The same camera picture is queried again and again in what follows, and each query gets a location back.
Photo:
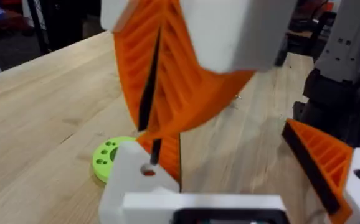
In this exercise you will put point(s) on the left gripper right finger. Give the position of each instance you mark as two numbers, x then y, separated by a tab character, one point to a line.
326	161

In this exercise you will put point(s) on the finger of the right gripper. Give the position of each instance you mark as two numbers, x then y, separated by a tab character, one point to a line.
133	62
192	77

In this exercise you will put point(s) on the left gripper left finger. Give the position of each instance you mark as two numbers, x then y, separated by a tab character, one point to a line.
127	186

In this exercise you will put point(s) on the black screw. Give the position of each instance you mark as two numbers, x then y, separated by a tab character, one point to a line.
155	152

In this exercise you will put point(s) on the small metal screw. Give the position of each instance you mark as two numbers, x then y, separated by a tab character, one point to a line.
238	97

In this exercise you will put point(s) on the green disc with holes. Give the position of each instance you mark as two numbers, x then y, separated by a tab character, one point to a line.
102	161

